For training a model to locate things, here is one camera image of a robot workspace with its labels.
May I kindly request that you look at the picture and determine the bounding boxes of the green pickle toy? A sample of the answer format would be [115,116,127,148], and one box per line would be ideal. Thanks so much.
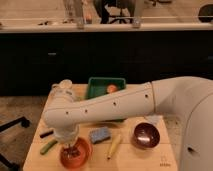
[40,139,57,155]

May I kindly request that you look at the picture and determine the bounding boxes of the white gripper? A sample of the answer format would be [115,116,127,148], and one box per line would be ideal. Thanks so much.
[54,124,79,146]

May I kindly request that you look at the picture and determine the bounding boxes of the green plastic bin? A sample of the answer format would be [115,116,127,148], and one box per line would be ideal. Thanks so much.
[85,77,126,99]

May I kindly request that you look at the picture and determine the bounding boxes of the orange-red bowl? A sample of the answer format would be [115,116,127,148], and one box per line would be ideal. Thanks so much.
[59,137,92,170]

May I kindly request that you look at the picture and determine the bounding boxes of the dark purple bowl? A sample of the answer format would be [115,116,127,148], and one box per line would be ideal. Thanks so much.
[132,122,160,149]

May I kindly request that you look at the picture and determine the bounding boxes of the dark grapes bunch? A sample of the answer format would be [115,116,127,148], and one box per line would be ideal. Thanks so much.
[65,146,81,158]

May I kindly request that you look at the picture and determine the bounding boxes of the black marker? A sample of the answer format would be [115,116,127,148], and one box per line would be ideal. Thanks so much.
[39,130,53,138]

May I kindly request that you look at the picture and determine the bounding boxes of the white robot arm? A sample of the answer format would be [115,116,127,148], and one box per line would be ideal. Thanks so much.
[43,76,213,171]

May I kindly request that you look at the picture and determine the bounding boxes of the black office chair base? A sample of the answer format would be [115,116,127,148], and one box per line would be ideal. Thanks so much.
[0,116,31,171]

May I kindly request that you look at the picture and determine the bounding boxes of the black cabinet counter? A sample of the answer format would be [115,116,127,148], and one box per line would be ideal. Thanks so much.
[0,23,213,96]

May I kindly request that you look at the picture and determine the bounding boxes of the yellow banana toy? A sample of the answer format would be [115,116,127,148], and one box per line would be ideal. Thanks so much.
[107,134,122,160]

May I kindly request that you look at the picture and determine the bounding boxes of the blue sponge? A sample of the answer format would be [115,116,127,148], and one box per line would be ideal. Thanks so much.
[89,127,111,144]

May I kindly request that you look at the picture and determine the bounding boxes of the orange fruit toy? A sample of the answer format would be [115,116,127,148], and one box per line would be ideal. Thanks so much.
[106,84,118,94]

